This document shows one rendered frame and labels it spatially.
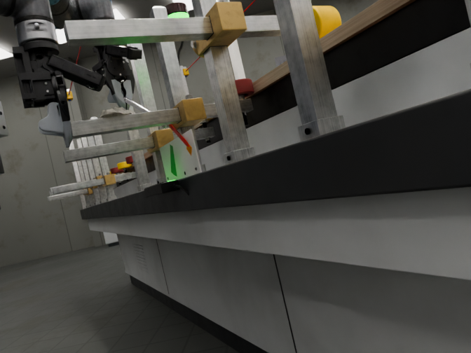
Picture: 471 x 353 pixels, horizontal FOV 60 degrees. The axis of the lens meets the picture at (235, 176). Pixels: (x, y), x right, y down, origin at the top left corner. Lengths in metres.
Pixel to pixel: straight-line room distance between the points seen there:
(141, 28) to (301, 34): 0.28
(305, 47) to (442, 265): 0.31
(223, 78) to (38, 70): 0.38
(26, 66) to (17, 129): 8.05
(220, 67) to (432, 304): 0.56
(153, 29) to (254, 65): 7.14
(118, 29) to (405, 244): 0.52
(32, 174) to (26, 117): 1.11
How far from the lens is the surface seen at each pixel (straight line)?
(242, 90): 1.01
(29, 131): 8.85
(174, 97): 1.00
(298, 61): 0.56
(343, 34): 0.80
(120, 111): 0.93
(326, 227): 0.60
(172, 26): 0.73
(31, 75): 0.91
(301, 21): 0.58
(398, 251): 0.52
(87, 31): 0.70
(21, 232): 8.98
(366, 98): 0.78
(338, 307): 1.00
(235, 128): 0.76
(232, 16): 0.75
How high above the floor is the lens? 0.67
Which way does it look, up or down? level
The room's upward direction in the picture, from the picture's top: 13 degrees counter-clockwise
